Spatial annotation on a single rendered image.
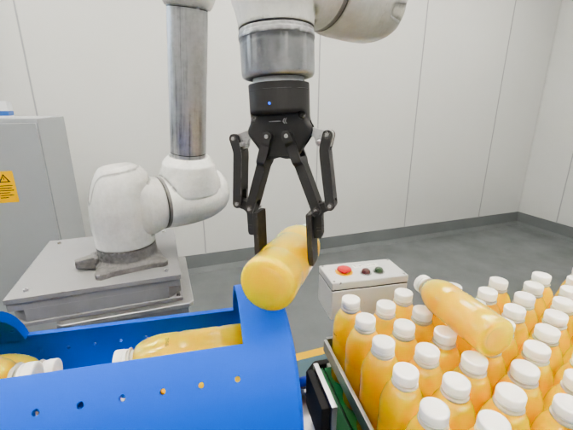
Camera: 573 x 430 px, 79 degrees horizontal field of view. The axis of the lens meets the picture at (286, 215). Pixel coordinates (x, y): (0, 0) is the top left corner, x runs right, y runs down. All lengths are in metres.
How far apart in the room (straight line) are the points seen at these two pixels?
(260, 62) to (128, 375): 0.38
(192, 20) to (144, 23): 2.24
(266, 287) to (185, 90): 0.67
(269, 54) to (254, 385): 0.38
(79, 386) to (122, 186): 0.58
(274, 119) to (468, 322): 0.46
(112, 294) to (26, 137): 1.14
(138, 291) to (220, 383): 0.57
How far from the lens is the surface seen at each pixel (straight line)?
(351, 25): 0.53
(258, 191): 0.46
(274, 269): 0.40
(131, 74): 3.17
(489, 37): 4.74
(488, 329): 0.66
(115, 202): 0.96
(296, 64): 0.42
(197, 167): 1.01
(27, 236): 2.08
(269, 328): 0.47
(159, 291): 0.98
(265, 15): 0.42
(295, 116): 0.43
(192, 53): 0.98
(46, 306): 1.02
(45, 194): 2.00
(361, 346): 0.72
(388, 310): 0.76
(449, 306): 0.71
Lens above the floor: 1.49
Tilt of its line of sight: 17 degrees down
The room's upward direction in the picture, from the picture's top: straight up
